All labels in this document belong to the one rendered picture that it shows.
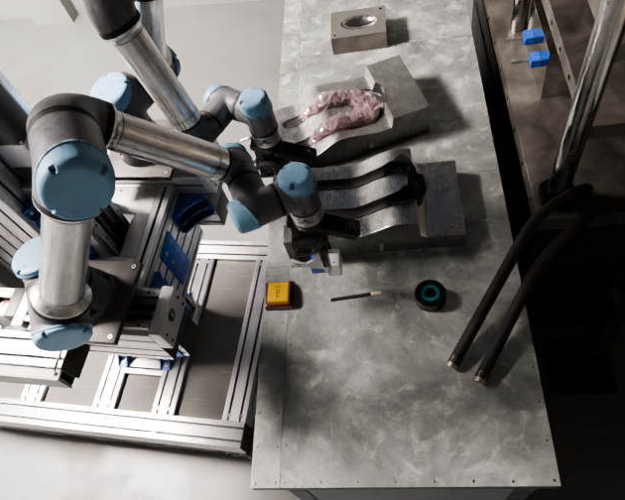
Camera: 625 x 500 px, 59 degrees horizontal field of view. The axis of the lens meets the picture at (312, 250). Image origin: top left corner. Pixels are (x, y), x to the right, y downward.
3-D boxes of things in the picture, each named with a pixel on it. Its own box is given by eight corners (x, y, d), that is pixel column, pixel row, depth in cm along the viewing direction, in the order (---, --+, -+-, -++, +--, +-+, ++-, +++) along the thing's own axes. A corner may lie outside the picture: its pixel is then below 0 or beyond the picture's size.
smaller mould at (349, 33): (333, 55, 206) (330, 39, 200) (333, 28, 214) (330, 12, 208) (387, 48, 203) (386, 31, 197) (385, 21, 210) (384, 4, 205)
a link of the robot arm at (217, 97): (188, 104, 140) (222, 116, 136) (215, 74, 144) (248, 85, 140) (199, 126, 147) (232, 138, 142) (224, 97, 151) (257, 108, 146)
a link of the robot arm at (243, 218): (227, 206, 125) (272, 186, 126) (243, 243, 119) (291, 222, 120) (216, 185, 118) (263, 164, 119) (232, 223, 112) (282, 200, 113)
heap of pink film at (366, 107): (311, 150, 176) (306, 133, 169) (296, 112, 186) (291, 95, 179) (388, 123, 176) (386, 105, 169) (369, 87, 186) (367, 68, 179)
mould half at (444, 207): (289, 258, 164) (279, 233, 152) (293, 187, 177) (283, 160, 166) (464, 245, 155) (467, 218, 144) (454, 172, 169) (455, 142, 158)
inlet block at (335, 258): (293, 279, 148) (288, 269, 143) (294, 262, 150) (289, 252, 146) (341, 275, 146) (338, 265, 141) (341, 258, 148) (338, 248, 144)
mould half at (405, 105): (282, 182, 179) (274, 159, 170) (264, 126, 193) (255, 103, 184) (430, 131, 179) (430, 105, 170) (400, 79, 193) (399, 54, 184)
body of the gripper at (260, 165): (262, 160, 161) (251, 130, 151) (291, 156, 159) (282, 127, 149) (260, 181, 157) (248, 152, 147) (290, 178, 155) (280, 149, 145)
